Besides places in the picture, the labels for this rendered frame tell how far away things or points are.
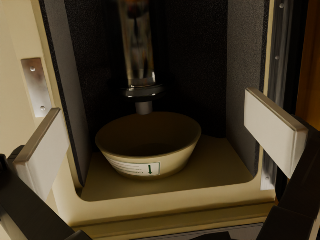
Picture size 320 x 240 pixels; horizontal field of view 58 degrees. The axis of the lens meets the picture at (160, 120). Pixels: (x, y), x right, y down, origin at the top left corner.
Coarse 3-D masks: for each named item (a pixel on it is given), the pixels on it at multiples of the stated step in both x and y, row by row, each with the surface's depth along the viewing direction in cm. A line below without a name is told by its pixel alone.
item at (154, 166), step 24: (120, 120) 54; (144, 120) 56; (168, 120) 55; (192, 120) 51; (96, 144) 45; (120, 144) 53; (192, 144) 43; (120, 168) 44; (144, 168) 42; (168, 168) 43
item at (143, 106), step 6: (150, 96) 43; (156, 96) 43; (162, 96) 45; (138, 102) 46; (144, 102) 46; (150, 102) 47; (138, 108) 46; (144, 108) 46; (150, 108) 47; (144, 114) 47
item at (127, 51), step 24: (120, 0) 37; (144, 0) 37; (120, 24) 38; (144, 24) 38; (120, 48) 40; (144, 48) 40; (120, 72) 41; (144, 72) 41; (168, 72) 44; (120, 96) 42; (144, 96) 41
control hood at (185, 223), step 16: (240, 208) 43; (256, 208) 43; (112, 224) 42; (128, 224) 42; (144, 224) 41; (160, 224) 41; (176, 224) 41; (192, 224) 41; (208, 224) 41; (224, 224) 41; (240, 224) 41
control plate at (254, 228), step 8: (248, 224) 41; (256, 224) 41; (184, 232) 40; (192, 232) 40; (200, 232) 40; (208, 232) 40; (232, 232) 40; (240, 232) 40; (248, 232) 40; (256, 232) 40
